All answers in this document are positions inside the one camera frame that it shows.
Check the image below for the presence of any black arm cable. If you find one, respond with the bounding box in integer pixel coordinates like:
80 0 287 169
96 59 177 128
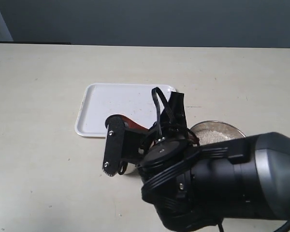
137 87 290 232

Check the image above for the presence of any white rectangular tray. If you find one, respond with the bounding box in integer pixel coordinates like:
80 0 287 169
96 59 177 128
74 83 176 138

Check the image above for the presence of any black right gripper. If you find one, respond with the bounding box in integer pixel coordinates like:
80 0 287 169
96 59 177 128
137 91 198 176

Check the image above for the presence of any shiny steel cup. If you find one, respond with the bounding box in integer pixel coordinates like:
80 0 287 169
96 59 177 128
124 163 136 175

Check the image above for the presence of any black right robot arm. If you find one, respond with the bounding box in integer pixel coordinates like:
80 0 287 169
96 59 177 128
137 88 290 232

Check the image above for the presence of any steel bowl of rice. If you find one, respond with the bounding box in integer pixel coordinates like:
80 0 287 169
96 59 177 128
190 120 245 145

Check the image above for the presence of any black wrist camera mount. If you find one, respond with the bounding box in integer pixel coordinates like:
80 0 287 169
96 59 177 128
102 117 148 177

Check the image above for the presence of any brown wooden spoon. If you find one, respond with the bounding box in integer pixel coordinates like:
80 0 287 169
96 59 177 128
105 115 200 147

